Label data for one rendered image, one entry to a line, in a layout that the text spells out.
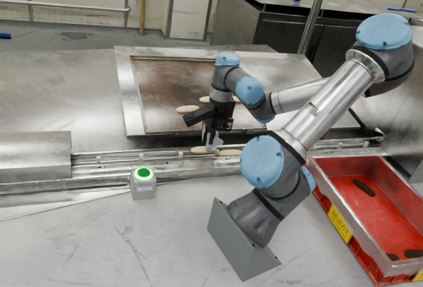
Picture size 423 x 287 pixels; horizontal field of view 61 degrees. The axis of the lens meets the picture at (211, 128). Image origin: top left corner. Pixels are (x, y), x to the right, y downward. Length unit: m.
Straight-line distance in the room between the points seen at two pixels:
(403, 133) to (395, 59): 0.71
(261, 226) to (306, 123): 0.30
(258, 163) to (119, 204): 0.48
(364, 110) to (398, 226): 0.59
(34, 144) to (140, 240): 0.45
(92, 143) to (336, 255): 0.91
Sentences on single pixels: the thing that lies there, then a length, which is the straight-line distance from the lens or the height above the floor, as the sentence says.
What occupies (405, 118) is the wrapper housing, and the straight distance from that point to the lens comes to 1.62.
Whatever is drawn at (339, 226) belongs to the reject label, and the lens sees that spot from 1.23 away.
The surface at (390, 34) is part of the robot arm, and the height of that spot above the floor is 1.45.
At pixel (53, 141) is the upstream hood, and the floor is 0.92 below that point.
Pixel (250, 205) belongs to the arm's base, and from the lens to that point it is 0.98.
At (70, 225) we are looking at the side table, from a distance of 1.10.
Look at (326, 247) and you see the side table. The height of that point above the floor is 0.82.
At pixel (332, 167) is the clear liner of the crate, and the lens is 1.43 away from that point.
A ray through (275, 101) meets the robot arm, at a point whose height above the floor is 1.15.
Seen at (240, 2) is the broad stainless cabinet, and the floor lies 0.91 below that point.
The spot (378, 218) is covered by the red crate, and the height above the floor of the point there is 0.82.
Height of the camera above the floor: 1.64
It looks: 32 degrees down
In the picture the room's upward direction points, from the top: 11 degrees clockwise
